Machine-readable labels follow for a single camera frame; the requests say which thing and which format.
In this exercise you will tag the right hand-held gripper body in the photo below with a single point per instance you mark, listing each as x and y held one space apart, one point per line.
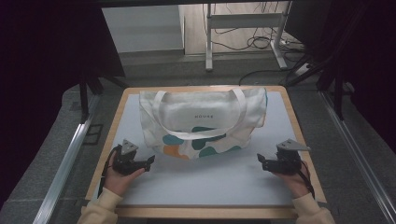
285 160

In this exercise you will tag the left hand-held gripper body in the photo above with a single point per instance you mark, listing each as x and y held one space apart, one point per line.
126 160

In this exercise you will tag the white canvas tote bag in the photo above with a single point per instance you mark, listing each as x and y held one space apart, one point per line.
202 109

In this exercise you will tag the person's left hand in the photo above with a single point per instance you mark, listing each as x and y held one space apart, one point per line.
120 182

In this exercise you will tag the person's right hand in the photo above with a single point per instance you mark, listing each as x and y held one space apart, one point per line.
294 183

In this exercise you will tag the black metal stand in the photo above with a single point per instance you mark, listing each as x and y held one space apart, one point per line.
84 93
330 71

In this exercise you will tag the white power strip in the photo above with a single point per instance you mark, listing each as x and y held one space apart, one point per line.
302 69

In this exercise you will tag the black curtain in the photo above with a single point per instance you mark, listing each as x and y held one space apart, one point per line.
367 62
46 62

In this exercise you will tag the aluminium floor rail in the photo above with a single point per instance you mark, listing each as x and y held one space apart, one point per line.
62 174
358 155

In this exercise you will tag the white metal desk frame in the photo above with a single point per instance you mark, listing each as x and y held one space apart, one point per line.
246 21

